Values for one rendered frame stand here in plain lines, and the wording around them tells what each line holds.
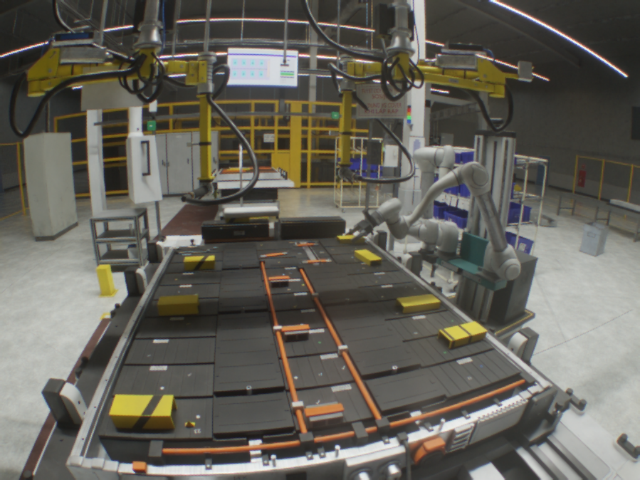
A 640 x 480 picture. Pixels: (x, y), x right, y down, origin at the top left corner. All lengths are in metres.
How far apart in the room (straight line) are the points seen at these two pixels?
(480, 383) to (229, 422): 0.66
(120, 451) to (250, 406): 0.35
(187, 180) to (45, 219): 5.10
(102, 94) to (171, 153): 8.96
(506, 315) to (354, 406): 2.09
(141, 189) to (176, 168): 6.53
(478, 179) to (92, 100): 2.05
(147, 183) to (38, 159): 3.50
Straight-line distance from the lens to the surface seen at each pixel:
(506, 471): 1.11
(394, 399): 0.86
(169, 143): 10.72
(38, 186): 7.26
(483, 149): 2.60
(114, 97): 1.83
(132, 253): 4.61
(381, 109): 2.14
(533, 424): 1.12
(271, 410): 0.82
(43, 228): 7.37
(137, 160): 4.19
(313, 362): 0.97
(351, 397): 0.86
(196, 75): 1.91
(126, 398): 0.86
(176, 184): 10.75
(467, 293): 2.83
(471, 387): 0.96
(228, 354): 1.01
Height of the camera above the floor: 1.60
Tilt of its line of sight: 17 degrees down
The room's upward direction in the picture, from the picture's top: 1 degrees clockwise
